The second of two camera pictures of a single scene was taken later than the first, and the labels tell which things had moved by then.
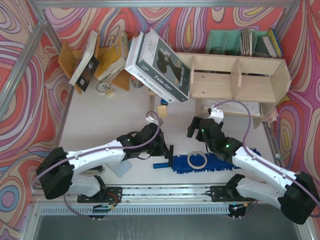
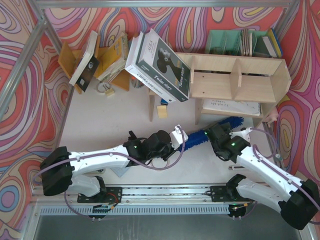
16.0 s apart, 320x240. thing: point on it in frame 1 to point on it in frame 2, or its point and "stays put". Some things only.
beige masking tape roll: x=195 y=166 to x=159 y=162
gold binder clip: x=109 y=92 stays put
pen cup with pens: x=135 y=82 stays put
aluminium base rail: x=159 y=195 stays put
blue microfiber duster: x=214 y=163 to x=202 y=136
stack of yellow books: x=111 y=60 stays put
